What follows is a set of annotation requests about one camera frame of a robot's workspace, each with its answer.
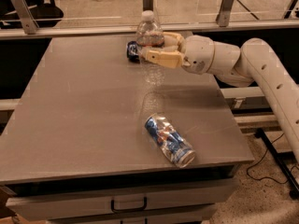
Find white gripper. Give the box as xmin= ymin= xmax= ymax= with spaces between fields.
xmin=139 ymin=32 xmax=215 ymax=75

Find clear plastic water bottle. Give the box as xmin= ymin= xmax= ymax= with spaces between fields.
xmin=136 ymin=10 xmax=164 ymax=85

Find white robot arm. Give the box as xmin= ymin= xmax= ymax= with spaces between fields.
xmin=138 ymin=32 xmax=299 ymax=161

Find crushed dark blue can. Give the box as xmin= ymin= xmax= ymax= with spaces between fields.
xmin=126 ymin=41 xmax=139 ymax=63

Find blue silver drink can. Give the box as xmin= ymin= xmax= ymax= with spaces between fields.
xmin=144 ymin=113 xmax=195 ymax=168

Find black office chair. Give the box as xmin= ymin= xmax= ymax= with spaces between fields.
xmin=0 ymin=0 xmax=64 ymax=29

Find black stand leg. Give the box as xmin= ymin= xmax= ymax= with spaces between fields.
xmin=255 ymin=128 xmax=299 ymax=200

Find grey cabinet drawer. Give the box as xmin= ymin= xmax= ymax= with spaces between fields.
xmin=7 ymin=178 xmax=238 ymax=220

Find right metal rail bracket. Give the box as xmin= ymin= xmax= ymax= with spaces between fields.
xmin=216 ymin=0 xmax=234 ymax=27

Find black floor cable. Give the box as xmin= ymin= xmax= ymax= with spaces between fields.
xmin=246 ymin=131 xmax=299 ymax=185

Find left metal rail bracket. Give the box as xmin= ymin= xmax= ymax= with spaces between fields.
xmin=10 ymin=0 xmax=39 ymax=35

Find black drawer handle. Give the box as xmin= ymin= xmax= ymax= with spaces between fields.
xmin=110 ymin=197 xmax=148 ymax=214

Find horizontal metal rail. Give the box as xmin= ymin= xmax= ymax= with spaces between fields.
xmin=0 ymin=19 xmax=299 ymax=40

